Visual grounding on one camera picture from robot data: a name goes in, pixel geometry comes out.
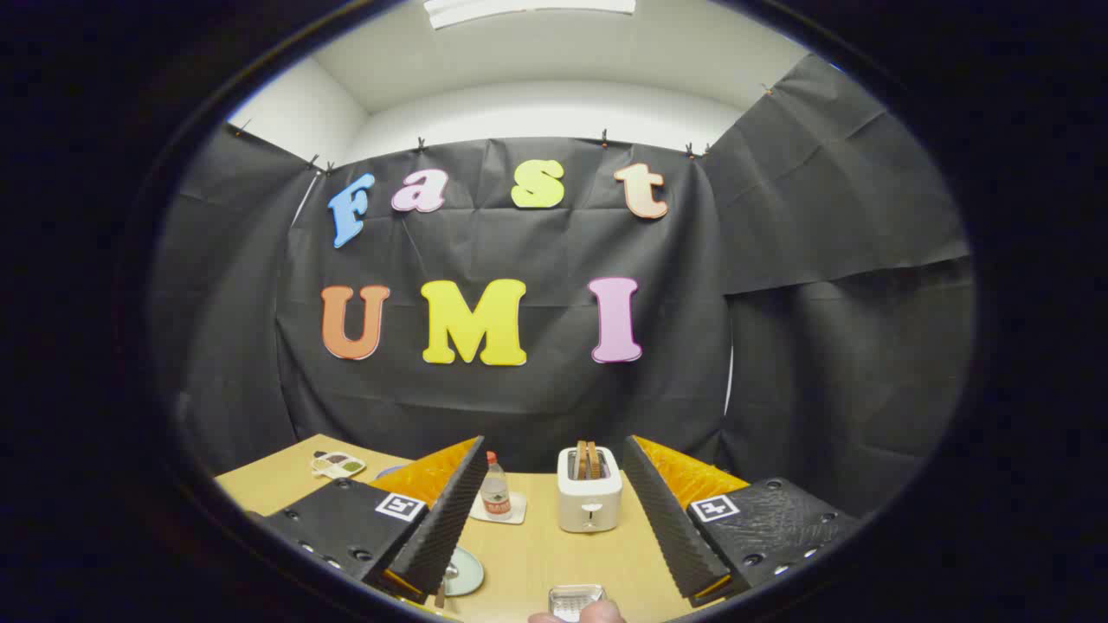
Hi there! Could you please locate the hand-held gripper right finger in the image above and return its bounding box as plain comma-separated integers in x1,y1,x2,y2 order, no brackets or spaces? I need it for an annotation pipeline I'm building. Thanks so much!
622,434,862,607

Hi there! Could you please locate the ceiling light panel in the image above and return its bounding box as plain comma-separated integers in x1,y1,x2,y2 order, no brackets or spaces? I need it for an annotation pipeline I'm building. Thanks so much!
422,0,637,30

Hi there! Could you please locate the white toaster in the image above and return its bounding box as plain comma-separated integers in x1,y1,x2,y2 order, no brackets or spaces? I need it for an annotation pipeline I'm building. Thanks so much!
557,441,624,534

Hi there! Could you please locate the light green plate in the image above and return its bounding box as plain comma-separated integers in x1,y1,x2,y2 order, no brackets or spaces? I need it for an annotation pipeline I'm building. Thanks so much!
441,547,486,598

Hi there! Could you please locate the clear plastic drain basket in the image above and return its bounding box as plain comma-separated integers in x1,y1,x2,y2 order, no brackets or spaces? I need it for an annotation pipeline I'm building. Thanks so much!
548,584,607,622

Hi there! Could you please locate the white square coaster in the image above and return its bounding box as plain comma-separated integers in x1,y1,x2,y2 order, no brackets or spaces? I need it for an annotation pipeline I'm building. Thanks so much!
469,491,527,525

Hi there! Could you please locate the clear water bottle red label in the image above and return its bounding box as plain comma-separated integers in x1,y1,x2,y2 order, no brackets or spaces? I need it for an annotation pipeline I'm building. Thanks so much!
480,450,512,518

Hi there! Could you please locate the white divided sauce dish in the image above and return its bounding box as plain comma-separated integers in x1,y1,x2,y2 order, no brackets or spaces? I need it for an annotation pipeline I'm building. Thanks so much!
312,450,367,479

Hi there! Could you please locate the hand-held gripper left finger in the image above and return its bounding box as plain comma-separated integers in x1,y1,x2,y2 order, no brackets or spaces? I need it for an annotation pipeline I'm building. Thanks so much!
251,435,490,607

